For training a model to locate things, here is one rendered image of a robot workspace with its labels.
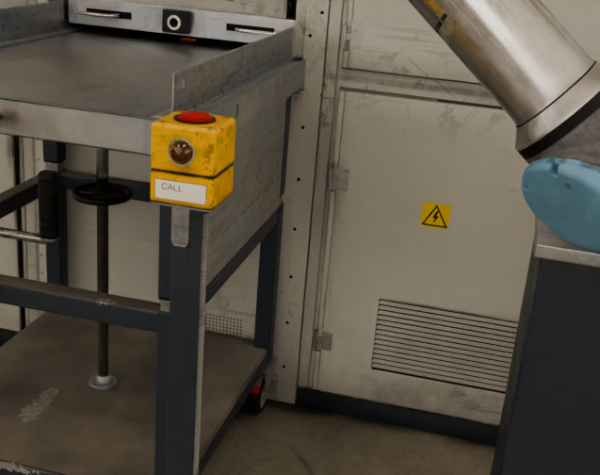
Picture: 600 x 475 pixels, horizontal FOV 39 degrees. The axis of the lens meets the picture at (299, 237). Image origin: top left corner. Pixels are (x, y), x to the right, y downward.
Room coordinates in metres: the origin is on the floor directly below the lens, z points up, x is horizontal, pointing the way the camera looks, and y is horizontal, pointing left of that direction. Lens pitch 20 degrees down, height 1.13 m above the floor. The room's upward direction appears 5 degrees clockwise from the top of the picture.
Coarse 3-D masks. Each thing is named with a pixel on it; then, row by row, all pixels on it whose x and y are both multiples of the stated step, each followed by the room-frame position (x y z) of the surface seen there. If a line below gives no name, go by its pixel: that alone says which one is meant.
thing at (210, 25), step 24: (72, 0) 2.01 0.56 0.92; (96, 0) 2.00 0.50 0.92; (96, 24) 2.00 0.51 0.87; (120, 24) 1.98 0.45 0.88; (144, 24) 1.97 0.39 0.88; (192, 24) 1.95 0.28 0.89; (216, 24) 1.93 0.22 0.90; (240, 24) 1.92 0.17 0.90; (264, 24) 1.91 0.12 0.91; (288, 24) 1.90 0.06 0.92
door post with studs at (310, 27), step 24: (312, 0) 1.86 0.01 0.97; (312, 24) 1.86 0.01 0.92; (312, 48) 1.85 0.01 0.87; (312, 72) 1.85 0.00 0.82; (312, 96) 1.85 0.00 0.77; (312, 120) 1.85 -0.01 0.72; (312, 144) 1.85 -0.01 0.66; (312, 168) 1.85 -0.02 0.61; (288, 288) 1.86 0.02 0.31; (288, 312) 1.86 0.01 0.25; (288, 336) 1.85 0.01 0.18; (288, 360) 1.85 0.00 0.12; (288, 384) 1.85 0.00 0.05
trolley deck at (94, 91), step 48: (48, 48) 1.74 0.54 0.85; (96, 48) 1.79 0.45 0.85; (144, 48) 1.84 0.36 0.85; (192, 48) 1.90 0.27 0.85; (0, 96) 1.27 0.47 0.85; (48, 96) 1.29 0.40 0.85; (96, 96) 1.32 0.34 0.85; (144, 96) 1.35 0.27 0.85; (240, 96) 1.40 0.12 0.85; (288, 96) 1.73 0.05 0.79; (96, 144) 1.23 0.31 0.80; (144, 144) 1.21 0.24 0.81
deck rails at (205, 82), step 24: (0, 24) 1.75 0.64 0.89; (24, 24) 1.84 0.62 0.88; (48, 24) 1.94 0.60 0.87; (0, 48) 1.69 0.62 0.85; (240, 48) 1.50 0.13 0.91; (264, 48) 1.64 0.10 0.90; (288, 48) 1.83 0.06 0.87; (192, 72) 1.27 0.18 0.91; (216, 72) 1.38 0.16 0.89; (240, 72) 1.50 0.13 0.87; (264, 72) 1.65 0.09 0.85; (192, 96) 1.27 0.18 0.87; (216, 96) 1.38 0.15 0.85
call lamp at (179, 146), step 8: (176, 144) 0.94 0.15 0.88; (184, 144) 0.94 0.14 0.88; (192, 144) 0.95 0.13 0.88; (168, 152) 0.95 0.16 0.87; (176, 152) 0.94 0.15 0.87; (184, 152) 0.94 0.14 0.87; (192, 152) 0.95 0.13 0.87; (176, 160) 0.94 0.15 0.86; (184, 160) 0.94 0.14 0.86; (192, 160) 0.95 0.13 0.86
